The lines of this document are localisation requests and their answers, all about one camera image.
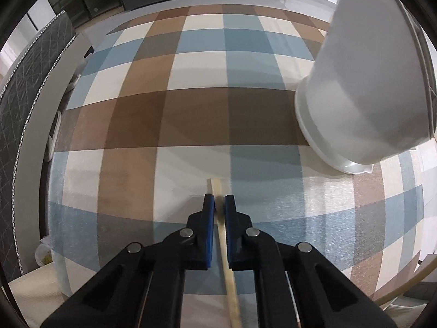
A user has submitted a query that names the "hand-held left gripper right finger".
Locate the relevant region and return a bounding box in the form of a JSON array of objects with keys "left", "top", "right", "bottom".
[{"left": 224, "top": 194, "right": 398, "bottom": 328}]

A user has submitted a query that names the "white plastic bag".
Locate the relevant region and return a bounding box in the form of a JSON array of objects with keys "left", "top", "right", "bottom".
[{"left": 34, "top": 236, "right": 53, "bottom": 267}]

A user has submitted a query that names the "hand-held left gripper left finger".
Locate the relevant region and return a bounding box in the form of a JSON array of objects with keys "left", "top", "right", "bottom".
[{"left": 41, "top": 194, "right": 217, "bottom": 328}]

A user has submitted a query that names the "plaid tablecloth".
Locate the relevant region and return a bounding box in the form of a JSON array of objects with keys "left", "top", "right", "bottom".
[{"left": 46, "top": 4, "right": 427, "bottom": 328}]

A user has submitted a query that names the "white grey utensil holder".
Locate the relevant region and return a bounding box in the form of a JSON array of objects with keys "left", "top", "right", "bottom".
[{"left": 294, "top": 0, "right": 437, "bottom": 175}]

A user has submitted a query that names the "single bamboo chopstick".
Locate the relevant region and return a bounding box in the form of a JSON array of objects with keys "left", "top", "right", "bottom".
[{"left": 209, "top": 178, "right": 243, "bottom": 328}]

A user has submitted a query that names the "cream woven cloth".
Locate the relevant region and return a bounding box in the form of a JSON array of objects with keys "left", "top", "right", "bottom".
[{"left": 7, "top": 265, "right": 72, "bottom": 328}]

